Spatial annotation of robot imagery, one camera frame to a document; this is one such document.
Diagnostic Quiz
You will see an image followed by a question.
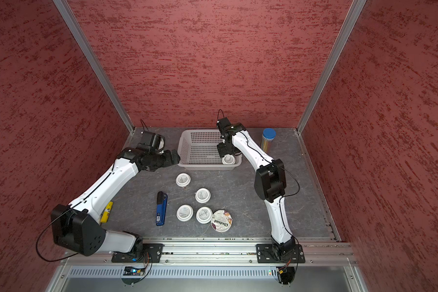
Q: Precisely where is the yogurt cup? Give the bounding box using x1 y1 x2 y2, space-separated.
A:
176 204 194 222
175 173 191 188
196 207 213 225
222 155 236 165
195 188 211 204

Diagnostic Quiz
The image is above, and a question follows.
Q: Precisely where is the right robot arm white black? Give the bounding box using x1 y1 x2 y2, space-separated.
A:
217 118 298 262

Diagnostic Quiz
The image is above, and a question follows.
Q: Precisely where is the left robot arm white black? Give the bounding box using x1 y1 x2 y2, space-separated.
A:
51 148 180 256

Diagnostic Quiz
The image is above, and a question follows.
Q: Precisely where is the white plastic perforated basket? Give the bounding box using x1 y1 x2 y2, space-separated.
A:
178 129 242 171

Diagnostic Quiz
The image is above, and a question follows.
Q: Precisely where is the wide Chobani yogurt tub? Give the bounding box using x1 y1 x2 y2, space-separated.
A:
210 209 233 233

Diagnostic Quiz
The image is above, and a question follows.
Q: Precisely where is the blue black stapler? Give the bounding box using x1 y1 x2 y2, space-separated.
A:
156 191 168 226

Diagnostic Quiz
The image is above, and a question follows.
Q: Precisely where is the blue-capped tube of sticks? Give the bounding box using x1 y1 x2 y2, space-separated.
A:
260 128 276 153

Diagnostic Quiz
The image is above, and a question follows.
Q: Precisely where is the yellow marker pen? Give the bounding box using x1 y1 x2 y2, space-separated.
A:
100 201 113 224

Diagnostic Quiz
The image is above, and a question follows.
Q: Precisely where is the white vented strip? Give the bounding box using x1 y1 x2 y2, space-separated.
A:
68 266 277 279

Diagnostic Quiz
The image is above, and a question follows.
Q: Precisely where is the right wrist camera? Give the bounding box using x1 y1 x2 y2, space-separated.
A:
217 118 231 135

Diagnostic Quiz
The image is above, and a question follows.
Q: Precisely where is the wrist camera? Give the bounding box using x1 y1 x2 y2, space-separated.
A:
217 118 231 135
136 131 165 153

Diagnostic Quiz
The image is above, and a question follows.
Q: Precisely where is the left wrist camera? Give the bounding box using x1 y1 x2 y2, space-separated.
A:
136 131 165 153

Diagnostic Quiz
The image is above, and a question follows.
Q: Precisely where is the left aluminium corner post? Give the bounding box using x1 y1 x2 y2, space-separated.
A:
53 0 136 135

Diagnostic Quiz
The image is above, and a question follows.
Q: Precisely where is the aluminium corner post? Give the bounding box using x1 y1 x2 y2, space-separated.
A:
53 0 136 135
296 0 366 136

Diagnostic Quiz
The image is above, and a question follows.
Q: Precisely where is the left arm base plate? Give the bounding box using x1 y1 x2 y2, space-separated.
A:
111 243 164 264

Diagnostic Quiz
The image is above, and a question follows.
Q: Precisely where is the aluminium front rail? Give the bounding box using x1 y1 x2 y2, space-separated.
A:
60 238 358 266

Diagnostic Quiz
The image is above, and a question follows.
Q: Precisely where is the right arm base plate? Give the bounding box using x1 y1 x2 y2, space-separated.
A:
255 244 306 264

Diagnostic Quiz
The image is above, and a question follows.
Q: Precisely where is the left controller board with wires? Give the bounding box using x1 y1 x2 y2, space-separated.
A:
121 266 150 285

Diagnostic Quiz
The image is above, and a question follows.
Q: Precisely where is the controller board with wires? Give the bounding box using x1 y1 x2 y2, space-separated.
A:
276 266 296 285
121 266 150 285

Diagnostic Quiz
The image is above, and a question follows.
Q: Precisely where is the right controller board with wires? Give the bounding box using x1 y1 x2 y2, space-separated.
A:
276 266 296 285

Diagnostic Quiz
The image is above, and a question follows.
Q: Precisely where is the right aluminium corner post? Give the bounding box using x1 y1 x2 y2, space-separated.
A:
296 0 366 136

